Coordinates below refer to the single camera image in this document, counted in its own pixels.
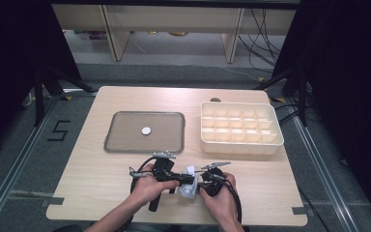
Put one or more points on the person's right hand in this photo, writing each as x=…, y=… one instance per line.
x=220, y=203

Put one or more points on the beige wooden desk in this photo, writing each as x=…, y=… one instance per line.
x=174, y=19

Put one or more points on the white round disc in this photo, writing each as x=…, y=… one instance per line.
x=146, y=130

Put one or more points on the grey tape strip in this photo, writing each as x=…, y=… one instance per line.
x=53, y=201

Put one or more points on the white socks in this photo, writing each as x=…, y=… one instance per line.
x=188, y=190

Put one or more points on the grey rectangular tray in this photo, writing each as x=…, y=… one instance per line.
x=145, y=132

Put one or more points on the aluminium floor rail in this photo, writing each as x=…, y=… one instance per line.
x=322, y=164
x=16, y=161

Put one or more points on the black metal stand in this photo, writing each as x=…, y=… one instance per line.
x=301, y=93
x=39, y=96

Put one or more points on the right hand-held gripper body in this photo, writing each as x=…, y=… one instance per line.
x=213, y=183

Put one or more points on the cream divided storage box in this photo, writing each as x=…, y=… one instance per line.
x=240, y=127

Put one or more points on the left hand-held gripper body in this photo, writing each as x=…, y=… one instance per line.
x=162, y=169

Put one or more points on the person's left hand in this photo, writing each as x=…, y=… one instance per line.
x=148, y=190

